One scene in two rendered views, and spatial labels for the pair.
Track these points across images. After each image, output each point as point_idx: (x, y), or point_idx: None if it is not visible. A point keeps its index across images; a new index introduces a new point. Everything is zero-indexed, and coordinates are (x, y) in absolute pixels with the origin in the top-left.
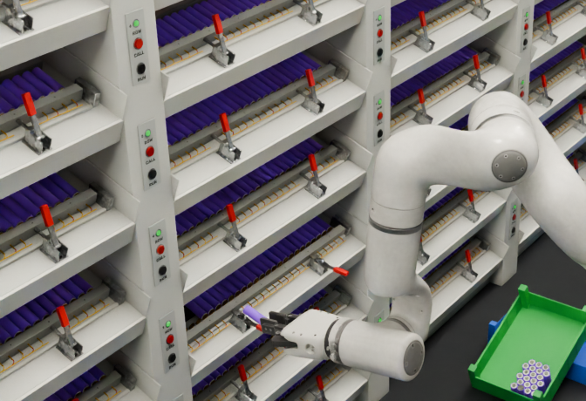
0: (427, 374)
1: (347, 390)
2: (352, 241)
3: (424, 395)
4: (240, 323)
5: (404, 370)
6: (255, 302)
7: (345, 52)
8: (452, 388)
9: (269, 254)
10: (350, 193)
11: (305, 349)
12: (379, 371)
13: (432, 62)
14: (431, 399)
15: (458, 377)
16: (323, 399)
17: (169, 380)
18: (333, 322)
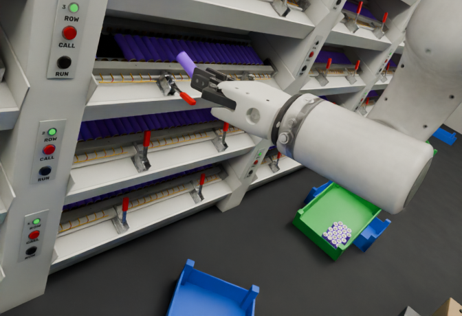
0: (265, 203)
1: (216, 193)
2: (273, 82)
3: (260, 216)
4: (165, 85)
5: (406, 196)
6: (185, 79)
7: None
8: (279, 218)
9: (212, 52)
10: (290, 44)
11: (245, 114)
12: (357, 183)
13: None
14: (265, 221)
15: (284, 213)
16: (199, 192)
17: (51, 91)
18: (298, 94)
